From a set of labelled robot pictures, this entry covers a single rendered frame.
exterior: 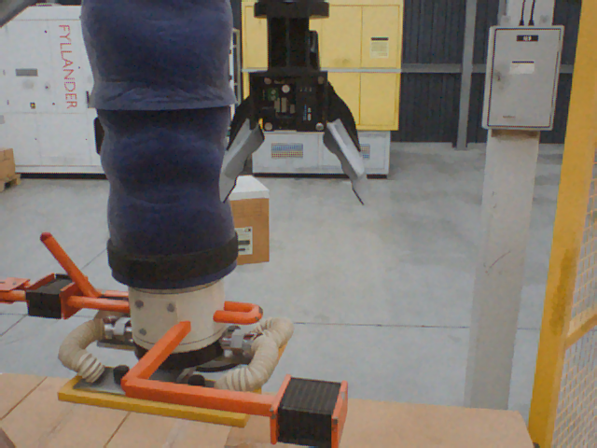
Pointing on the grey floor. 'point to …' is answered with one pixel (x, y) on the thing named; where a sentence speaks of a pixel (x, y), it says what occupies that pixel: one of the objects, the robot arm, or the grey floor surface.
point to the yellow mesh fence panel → (569, 254)
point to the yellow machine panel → (366, 29)
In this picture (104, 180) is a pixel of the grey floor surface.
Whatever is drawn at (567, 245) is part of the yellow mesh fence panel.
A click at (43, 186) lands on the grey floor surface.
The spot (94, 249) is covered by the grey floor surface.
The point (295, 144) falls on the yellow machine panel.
